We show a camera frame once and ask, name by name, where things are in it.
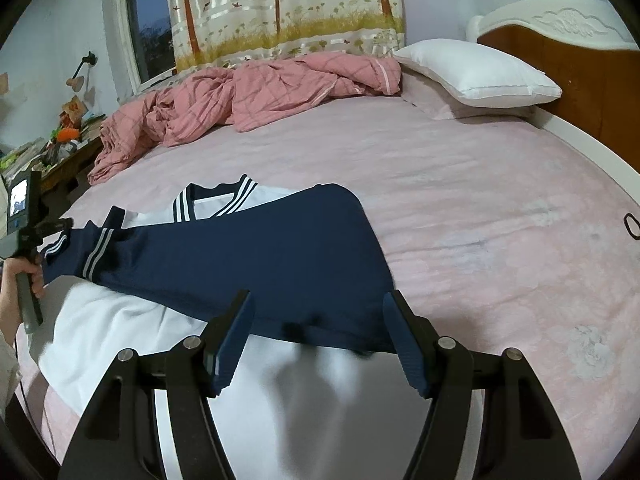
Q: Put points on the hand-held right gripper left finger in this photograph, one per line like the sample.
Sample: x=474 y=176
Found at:
x=232 y=350

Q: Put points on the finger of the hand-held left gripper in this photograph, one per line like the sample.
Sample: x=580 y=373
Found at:
x=52 y=232

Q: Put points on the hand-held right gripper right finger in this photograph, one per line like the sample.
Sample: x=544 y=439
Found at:
x=405 y=350

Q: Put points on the white and navy baseball jacket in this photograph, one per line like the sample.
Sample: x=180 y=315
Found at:
x=280 y=255

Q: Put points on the person's left forearm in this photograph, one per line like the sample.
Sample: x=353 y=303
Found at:
x=7 y=370

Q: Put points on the person's left hand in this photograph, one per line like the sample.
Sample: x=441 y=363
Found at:
x=10 y=300

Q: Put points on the stack of papers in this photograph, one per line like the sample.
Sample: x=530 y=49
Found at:
x=22 y=155

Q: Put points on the wooden desk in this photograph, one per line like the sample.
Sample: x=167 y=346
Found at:
x=75 y=157

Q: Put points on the orange plush toy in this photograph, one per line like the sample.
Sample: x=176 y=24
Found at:
x=69 y=134

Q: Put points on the white framed window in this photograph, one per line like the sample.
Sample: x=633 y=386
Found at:
x=147 y=25

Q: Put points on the pink checked quilt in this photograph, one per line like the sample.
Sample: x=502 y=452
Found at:
x=240 y=95

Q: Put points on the pink pillow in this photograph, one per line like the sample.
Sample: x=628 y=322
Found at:
x=435 y=97

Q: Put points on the white pillow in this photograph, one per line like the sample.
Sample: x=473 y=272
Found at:
x=475 y=70

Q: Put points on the tree print curtain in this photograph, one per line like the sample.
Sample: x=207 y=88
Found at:
x=300 y=10

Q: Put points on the white and wood headboard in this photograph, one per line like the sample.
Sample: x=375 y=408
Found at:
x=575 y=60

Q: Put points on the wall lamp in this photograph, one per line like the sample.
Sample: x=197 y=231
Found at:
x=80 y=77

